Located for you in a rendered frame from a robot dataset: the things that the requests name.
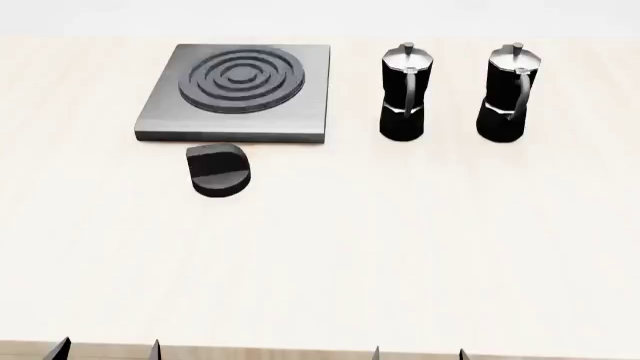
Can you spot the grey square stove plate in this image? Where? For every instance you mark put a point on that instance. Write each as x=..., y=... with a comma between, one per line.
x=165, y=116

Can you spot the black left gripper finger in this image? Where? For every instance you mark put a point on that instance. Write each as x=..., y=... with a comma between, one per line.
x=60, y=351
x=155, y=351

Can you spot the black stove knob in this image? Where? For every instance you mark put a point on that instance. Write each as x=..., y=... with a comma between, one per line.
x=218, y=169

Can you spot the dark ringed stove burner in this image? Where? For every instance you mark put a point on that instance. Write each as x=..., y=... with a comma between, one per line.
x=241, y=81

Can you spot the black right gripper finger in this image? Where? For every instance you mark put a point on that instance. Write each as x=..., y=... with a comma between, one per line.
x=464, y=355
x=376, y=354

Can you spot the black moka pot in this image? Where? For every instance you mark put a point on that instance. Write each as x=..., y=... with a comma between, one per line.
x=506, y=97
x=405, y=97

